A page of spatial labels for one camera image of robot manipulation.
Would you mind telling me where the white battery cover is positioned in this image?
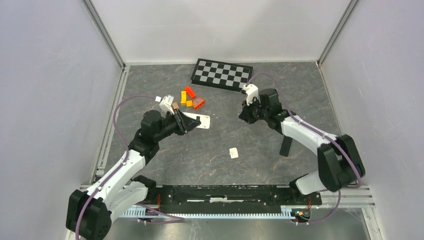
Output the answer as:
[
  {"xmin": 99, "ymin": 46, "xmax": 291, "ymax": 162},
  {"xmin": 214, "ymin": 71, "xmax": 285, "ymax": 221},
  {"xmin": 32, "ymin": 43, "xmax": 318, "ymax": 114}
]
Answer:
[{"xmin": 229, "ymin": 147, "xmax": 239, "ymax": 159}]

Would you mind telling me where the brown cylinder block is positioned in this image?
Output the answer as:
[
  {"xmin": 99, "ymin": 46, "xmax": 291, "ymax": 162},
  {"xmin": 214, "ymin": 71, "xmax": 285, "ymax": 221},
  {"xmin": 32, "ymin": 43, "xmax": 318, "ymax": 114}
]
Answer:
[{"xmin": 171, "ymin": 102, "xmax": 180, "ymax": 111}]

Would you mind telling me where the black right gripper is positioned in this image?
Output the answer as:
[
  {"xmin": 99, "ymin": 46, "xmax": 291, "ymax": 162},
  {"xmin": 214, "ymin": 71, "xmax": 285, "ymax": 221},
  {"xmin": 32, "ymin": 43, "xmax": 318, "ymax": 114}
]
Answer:
[{"xmin": 239, "ymin": 96, "xmax": 269, "ymax": 125}]

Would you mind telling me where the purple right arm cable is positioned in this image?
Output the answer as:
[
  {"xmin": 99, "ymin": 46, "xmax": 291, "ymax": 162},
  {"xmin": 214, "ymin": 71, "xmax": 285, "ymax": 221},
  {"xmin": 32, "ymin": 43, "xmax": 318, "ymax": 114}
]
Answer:
[{"xmin": 245, "ymin": 72, "xmax": 363, "ymax": 225}]

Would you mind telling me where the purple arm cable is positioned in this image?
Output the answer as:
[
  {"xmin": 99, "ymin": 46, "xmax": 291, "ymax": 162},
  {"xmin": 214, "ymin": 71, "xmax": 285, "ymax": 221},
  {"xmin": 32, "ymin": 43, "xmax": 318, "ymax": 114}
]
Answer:
[
  {"xmin": 74, "ymin": 95, "xmax": 163, "ymax": 240},
  {"xmin": 245, "ymin": 72, "xmax": 363, "ymax": 225}
]

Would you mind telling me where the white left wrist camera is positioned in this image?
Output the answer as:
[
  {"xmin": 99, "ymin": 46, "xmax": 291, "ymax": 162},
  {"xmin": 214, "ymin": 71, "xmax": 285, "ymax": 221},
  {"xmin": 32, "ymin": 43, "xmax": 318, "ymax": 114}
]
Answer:
[{"xmin": 154, "ymin": 94, "xmax": 174, "ymax": 115}]

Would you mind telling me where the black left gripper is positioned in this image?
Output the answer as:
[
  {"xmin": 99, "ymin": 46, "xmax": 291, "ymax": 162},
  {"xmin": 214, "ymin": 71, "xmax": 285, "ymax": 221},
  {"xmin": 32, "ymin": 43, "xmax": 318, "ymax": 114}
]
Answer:
[{"xmin": 154, "ymin": 107, "xmax": 201, "ymax": 142}]

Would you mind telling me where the aluminium frame rail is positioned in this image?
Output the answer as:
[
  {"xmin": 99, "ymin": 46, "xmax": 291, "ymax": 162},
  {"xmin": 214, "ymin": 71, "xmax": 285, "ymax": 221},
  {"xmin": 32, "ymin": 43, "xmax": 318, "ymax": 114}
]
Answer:
[{"xmin": 320, "ymin": 185, "xmax": 376, "ymax": 209}]

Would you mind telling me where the red toy block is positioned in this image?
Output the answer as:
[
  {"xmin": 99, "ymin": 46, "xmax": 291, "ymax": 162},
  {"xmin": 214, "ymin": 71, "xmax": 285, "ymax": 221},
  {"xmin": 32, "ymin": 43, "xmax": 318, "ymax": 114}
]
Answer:
[{"xmin": 184, "ymin": 86, "xmax": 196, "ymax": 99}]

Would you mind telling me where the black white checkerboard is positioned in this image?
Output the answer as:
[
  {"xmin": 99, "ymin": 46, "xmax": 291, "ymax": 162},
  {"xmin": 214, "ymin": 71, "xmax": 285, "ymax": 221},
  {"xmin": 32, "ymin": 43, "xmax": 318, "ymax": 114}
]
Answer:
[{"xmin": 190, "ymin": 58, "xmax": 254, "ymax": 92}]

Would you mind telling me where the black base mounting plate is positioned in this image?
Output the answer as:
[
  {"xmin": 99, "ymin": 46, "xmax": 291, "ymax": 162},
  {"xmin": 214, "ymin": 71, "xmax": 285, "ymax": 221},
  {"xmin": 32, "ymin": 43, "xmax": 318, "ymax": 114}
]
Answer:
[{"xmin": 142, "ymin": 184, "xmax": 323, "ymax": 214}]

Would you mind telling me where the yellow toy block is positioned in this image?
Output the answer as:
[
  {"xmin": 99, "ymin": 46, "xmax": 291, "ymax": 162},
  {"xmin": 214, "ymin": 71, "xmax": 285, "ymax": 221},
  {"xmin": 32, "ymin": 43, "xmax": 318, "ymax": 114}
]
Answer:
[{"xmin": 180, "ymin": 90, "xmax": 187, "ymax": 106}]

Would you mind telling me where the grey slotted cable duct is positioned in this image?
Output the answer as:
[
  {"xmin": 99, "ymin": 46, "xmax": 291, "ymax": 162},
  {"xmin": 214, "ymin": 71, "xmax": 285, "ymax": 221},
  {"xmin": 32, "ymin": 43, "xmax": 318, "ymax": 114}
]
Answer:
[{"xmin": 120, "ymin": 206, "xmax": 295, "ymax": 220}]

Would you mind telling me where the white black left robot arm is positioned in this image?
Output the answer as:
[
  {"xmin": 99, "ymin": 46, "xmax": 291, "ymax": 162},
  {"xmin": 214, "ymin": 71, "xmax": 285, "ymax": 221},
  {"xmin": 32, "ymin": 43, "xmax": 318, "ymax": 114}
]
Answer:
[{"xmin": 65, "ymin": 109, "xmax": 202, "ymax": 240}]

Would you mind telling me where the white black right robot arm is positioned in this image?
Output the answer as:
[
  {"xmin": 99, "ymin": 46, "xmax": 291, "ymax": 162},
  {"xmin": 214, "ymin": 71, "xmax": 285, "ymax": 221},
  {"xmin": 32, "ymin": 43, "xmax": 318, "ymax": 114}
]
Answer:
[{"xmin": 239, "ymin": 84, "xmax": 366, "ymax": 204}]

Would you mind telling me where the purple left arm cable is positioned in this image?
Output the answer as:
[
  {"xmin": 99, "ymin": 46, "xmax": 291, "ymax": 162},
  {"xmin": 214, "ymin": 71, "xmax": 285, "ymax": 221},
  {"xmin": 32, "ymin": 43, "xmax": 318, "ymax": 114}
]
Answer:
[{"xmin": 74, "ymin": 95, "xmax": 163, "ymax": 240}]

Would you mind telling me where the orange toy block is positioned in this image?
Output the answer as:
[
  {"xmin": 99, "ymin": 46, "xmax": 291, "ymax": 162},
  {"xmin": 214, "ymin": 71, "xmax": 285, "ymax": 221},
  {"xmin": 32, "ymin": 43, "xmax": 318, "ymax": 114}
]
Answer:
[{"xmin": 192, "ymin": 97, "xmax": 205, "ymax": 111}]

